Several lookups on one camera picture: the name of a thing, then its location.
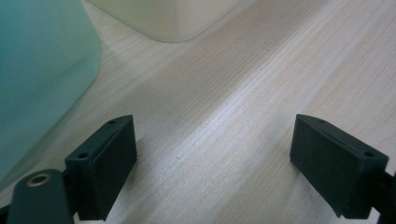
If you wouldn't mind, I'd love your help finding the white bin with red knobs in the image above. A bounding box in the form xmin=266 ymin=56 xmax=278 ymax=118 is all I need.
xmin=86 ymin=0 xmax=248 ymax=44

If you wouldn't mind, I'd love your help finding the translucent green plastic bin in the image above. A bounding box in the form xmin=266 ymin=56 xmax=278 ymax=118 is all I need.
xmin=0 ymin=0 xmax=103 ymax=185

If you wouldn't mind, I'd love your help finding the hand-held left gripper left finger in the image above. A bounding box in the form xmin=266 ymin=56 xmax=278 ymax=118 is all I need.
xmin=64 ymin=114 xmax=138 ymax=222

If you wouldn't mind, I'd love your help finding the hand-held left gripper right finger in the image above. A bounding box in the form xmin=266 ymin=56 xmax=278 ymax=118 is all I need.
xmin=289 ymin=113 xmax=390 ymax=220

